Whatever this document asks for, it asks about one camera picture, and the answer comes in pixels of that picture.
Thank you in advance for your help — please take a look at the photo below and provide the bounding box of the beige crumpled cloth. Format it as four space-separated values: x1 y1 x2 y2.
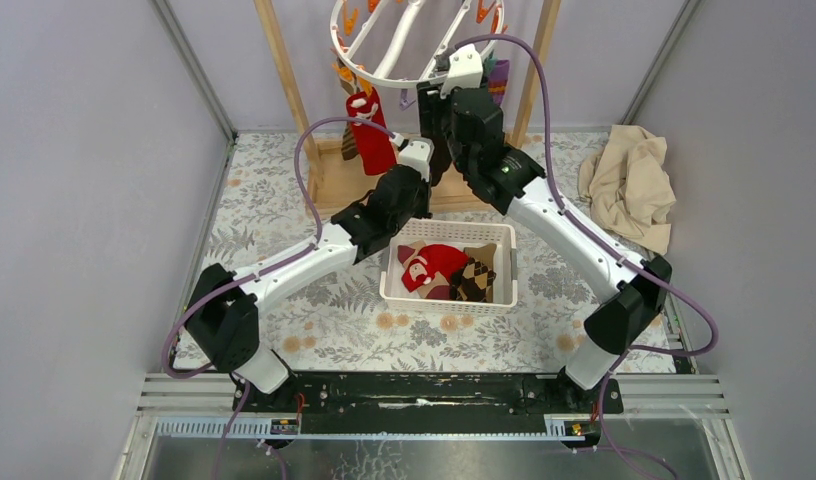
578 125 676 255

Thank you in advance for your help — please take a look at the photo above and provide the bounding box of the small red sock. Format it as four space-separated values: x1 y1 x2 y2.
346 88 396 176

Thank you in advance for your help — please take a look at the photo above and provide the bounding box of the purple orange striped sock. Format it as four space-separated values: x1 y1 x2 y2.
485 58 510 106

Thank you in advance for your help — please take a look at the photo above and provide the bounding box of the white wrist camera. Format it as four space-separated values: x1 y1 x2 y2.
391 134 434 183
435 43 484 97

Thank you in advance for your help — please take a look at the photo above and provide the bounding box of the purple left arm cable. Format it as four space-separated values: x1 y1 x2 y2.
161 117 409 380

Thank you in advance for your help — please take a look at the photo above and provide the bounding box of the dark brown sock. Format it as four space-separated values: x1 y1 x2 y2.
430 135 452 187

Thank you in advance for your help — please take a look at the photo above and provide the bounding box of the white plastic basket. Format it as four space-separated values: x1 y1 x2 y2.
379 220 518 315

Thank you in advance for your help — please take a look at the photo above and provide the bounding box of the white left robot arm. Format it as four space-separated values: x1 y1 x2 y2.
183 163 431 411

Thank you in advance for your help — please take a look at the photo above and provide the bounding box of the white round clip hanger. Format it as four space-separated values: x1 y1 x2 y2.
328 0 508 90

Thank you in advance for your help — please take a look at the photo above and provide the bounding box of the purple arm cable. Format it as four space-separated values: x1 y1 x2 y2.
454 34 721 359
161 117 409 380

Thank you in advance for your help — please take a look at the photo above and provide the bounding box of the beige maroon toe sock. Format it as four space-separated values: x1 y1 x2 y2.
395 239 457 301

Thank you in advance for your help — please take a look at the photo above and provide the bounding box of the brown beige striped sock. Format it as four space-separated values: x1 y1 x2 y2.
340 79 358 161

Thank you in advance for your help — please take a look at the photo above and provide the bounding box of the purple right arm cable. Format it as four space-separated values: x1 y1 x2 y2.
454 34 721 359

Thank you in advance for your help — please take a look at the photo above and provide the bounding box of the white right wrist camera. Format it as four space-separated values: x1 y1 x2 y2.
435 43 484 97

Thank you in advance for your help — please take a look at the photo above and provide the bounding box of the brown argyle sock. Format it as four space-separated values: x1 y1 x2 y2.
450 258 496 303

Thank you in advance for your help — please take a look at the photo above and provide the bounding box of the wooden hanger stand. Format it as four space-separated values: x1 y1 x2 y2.
252 0 563 217

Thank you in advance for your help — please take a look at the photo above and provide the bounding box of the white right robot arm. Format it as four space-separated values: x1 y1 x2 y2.
417 81 672 412

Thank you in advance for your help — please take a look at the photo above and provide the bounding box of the red santa bear sock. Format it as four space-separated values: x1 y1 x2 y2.
399 243 470 294

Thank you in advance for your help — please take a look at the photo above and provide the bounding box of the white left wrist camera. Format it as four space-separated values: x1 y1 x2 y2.
391 134 434 183

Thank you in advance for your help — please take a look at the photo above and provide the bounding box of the floral patterned table mat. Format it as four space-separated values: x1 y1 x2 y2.
202 133 598 372

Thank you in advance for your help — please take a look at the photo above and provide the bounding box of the grey cable duct rail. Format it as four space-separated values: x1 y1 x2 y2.
156 415 598 442

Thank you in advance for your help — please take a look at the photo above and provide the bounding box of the orange clothes peg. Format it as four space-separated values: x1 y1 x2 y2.
340 3 359 36
332 62 373 95

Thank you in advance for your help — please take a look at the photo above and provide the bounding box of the tan brown sock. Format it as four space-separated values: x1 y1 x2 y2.
463 243 497 268

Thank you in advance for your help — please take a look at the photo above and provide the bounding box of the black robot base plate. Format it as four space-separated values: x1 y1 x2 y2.
233 371 624 427

